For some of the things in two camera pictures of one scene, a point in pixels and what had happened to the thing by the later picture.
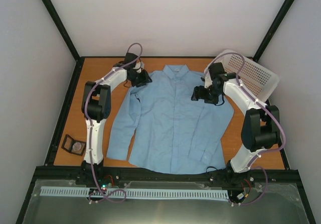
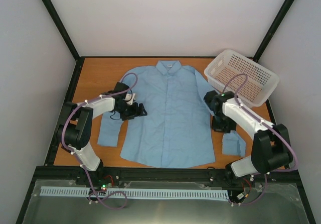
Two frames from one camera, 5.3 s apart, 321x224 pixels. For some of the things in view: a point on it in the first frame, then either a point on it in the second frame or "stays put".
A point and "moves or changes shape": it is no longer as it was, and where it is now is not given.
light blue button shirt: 160,128 moves or changes shape
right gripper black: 198,94 → 215,127
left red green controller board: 106,182 stays put
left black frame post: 49,6 stays put
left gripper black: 143,80 → 134,113
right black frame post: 289,2 stays put
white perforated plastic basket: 255,78 stays put
